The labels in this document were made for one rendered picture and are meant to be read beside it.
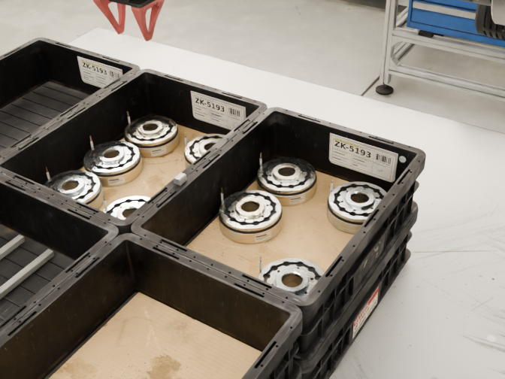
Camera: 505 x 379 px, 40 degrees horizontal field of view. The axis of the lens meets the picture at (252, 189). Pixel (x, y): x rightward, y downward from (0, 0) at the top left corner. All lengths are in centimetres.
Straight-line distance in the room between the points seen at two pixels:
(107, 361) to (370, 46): 285
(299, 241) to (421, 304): 24
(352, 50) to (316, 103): 187
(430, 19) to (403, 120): 138
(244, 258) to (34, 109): 66
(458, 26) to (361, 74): 58
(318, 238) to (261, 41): 261
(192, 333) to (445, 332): 42
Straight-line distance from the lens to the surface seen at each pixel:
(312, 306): 88
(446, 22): 298
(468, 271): 128
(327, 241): 111
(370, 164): 119
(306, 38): 368
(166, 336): 98
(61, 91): 159
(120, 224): 101
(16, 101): 159
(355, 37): 369
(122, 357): 97
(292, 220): 114
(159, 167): 129
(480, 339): 118
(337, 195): 115
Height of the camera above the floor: 157
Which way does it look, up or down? 37 degrees down
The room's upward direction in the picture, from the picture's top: 3 degrees counter-clockwise
